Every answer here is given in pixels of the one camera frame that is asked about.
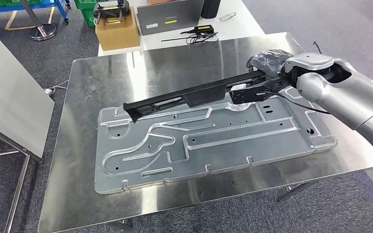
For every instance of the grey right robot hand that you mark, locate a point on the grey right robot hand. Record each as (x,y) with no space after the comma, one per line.
(268,61)

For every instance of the long black plastic part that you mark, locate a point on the long black plastic part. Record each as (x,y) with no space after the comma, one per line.
(189,96)

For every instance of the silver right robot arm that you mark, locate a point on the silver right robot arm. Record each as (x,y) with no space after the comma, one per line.
(341,93)

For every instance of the stainless steel workbench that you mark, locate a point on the stainless steel workbench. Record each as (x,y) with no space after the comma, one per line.
(109,77)

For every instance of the clear safety glasses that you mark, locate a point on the clear safety glasses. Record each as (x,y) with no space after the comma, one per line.
(227,16)

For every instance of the black cylinder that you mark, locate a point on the black cylinder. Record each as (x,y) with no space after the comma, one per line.
(210,8)

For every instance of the stamped sheet metal panel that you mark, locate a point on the stamped sheet metal panel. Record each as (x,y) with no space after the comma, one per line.
(222,144)

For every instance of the grey laptop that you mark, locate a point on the grey laptop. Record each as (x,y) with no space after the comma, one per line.
(167,13)

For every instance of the brown cardboard box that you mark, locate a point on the brown cardboard box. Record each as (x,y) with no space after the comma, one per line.
(115,35)

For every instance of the black handheld controller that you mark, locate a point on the black handheld controller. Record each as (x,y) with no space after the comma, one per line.
(109,9)

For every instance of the green plastic crate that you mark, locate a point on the green plastic crate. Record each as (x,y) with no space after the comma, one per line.
(86,14)

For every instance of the blue wheeled cart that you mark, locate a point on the blue wheeled cart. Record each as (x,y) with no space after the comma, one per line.
(61,9)

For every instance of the white-topped steel-leg table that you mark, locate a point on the white-topped steel-leg table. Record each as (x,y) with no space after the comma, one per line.
(9,93)

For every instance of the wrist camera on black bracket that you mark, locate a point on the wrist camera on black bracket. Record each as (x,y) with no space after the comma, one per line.
(247,95)

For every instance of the chrome stanchion post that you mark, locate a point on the chrome stanchion post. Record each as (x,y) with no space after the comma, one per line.
(41,32)

